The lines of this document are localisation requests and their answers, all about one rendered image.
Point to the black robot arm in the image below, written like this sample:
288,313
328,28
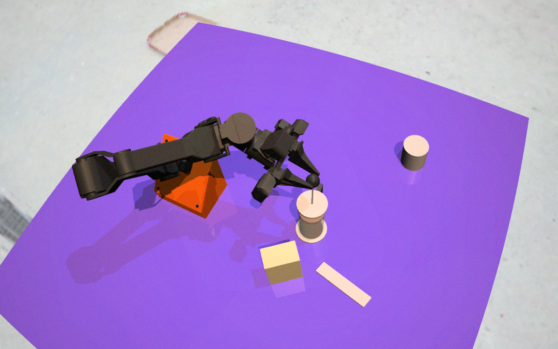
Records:
97,176

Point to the peach flat bar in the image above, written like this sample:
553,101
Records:
343,284

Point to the glass french press with plunger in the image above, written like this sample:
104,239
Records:
312,205

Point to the tan cylinder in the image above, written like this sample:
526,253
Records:
414,152

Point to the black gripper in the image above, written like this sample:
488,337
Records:
276,175

